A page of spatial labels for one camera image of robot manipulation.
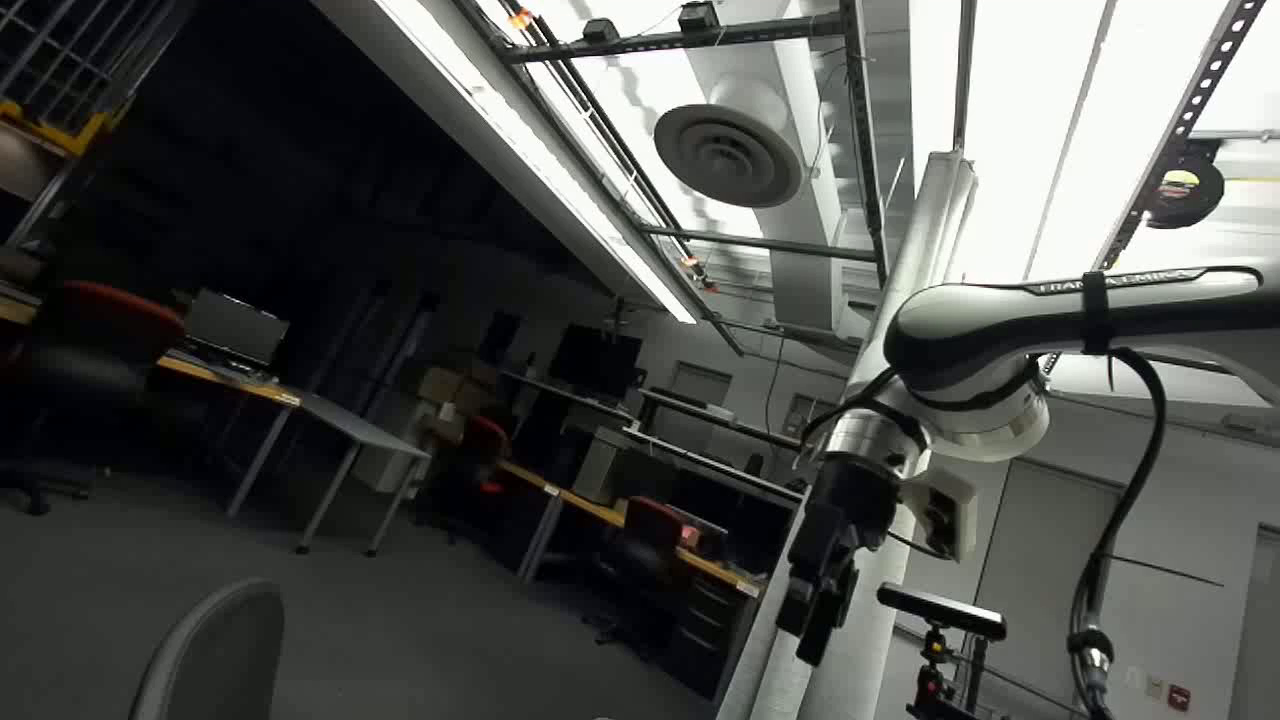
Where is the white structural column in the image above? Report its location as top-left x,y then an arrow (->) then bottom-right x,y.
713,146 -> 982,720

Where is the red office chair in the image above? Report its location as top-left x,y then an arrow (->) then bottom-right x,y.
455,406 -> 521,508
612,490 -> 731,636
0,274 -> 191,519

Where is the wooden desk with metal legs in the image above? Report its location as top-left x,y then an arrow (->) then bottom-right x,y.
496,456 -> 633,587
670,541 -> 768,608
152,342 -> 440,560

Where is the black bar camera on tripod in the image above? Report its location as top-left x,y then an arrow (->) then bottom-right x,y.
872,580 -> 1014,720

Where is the black computer monitor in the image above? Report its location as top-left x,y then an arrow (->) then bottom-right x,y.
545,320 -> 648,405

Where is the grey box on desk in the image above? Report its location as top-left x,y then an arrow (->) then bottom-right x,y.
182,289 -> 297,371

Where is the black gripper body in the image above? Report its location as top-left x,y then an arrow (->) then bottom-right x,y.
798,453 -> 906,593

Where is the round ceiling air vent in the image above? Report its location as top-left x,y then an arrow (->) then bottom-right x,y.
648,100 -> 805,210

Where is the black ceiling pipe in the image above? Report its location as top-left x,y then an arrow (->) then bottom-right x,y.
500,9 -> 851,68

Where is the round black ceiling fixture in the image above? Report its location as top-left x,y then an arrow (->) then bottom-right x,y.
1139,141 -> 1229,233

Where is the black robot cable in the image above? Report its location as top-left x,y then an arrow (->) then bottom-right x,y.
1066,347 -> 1172,720

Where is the long ceiling light fixture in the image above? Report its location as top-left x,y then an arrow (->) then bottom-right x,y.
311,0 -> 706,329

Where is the perforated metal ceiling rail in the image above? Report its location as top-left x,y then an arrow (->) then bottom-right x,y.
1094,0 -> 1272,274

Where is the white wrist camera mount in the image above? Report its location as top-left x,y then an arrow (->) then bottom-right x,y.
899,469 -> 982,565

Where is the yellow metal storage rack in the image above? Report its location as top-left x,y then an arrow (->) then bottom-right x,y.
0,0 -> 184,170

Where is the dark mesh office chair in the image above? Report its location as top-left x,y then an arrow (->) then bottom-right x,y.
128,571 -> 289,720

